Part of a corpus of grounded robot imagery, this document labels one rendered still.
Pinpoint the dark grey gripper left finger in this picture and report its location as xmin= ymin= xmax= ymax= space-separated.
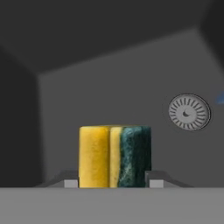
xmin=35 ymin=169 xmax=80 ymax=189

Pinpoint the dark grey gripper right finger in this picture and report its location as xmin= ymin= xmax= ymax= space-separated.
xmin=144 ymin=170 xmax=193 ymax=189

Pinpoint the yellow and green sponge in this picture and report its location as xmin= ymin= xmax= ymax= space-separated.
xmin=78 ymin=125 xmax=152 ymax=189

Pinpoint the round grey sink drain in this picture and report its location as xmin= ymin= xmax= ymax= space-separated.
xmin=167 ymin=93 xmax=212 ymax=132

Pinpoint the grey sink basin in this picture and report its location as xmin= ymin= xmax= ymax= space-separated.
xmin=0 ymin=0 xmax=224 ymax=189

